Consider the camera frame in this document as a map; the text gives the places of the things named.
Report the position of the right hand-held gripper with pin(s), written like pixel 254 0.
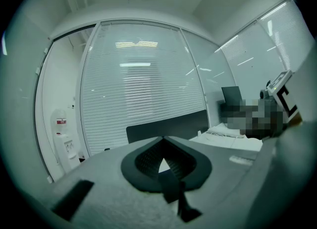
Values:
pixel 280 81

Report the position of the person's right forearm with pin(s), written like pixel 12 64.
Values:
pixel 296 120

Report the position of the clear water jug red label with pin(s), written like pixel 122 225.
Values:
pixel 59 121

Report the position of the black monitor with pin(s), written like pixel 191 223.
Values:
pixel 231 95

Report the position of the black desk divider panel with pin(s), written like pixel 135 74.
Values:
pixel 168 126

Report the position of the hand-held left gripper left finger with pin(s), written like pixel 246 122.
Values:
pixel 104 173

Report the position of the black waste bin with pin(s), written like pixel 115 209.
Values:
pixel 82 159

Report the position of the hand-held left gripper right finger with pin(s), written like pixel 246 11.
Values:
pixel 223 178

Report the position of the white water dispenser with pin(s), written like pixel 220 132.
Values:
pixel 65 153

